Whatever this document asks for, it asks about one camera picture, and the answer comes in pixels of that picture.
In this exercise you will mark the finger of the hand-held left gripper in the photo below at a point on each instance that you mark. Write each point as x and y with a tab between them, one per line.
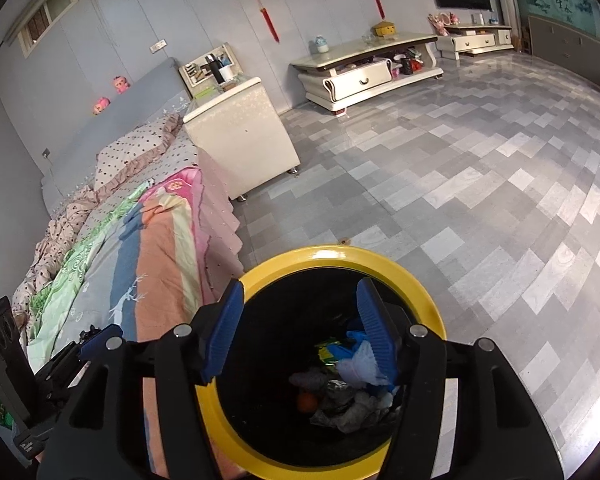
102	340

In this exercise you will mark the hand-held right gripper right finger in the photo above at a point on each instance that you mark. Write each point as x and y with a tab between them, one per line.
375	320

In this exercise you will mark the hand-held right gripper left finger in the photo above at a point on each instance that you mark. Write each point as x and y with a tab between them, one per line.
225	325

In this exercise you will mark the yellow rim black trash bin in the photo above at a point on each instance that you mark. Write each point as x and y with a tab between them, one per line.
260	440

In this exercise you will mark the green floral quilt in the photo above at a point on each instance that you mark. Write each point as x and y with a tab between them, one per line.
80	270

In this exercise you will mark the deer print bed blanket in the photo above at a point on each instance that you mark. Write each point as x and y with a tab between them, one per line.
130	270

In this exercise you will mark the striped pink bed sheet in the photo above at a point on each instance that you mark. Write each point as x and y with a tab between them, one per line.
195	230

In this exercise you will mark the pink polka dot quilt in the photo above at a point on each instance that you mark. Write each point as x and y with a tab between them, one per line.
55	240

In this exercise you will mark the polka dot pillow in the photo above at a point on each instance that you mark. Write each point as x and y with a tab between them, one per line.
135	152

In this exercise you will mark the white nightstand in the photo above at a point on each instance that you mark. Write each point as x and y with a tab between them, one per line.
240	135

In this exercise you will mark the grey bed headboard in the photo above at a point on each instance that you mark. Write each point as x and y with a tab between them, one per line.
105	125

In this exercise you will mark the pink doll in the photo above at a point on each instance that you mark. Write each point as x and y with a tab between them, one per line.
101	106
121	85

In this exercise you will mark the black thermos bottle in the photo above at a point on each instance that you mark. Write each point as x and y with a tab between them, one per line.
213	67

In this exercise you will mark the desktop mirror organiser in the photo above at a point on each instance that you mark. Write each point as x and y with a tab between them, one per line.
210	67

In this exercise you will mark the blue white figurine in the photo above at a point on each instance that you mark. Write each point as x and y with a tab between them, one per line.
321	44

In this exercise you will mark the yellow box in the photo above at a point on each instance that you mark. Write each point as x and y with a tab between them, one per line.
384	29

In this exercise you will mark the small white low cabinet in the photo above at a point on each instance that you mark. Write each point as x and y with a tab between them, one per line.
480	40

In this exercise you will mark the pink flower bouquet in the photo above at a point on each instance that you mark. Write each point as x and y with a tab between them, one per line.
442	22

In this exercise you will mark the grey sideboard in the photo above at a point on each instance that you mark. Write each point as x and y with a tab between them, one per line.
565	50

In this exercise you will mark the wall power socket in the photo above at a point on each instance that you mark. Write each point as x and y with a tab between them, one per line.
158	45

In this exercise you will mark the wall window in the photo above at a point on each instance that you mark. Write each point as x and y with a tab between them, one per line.
47	15

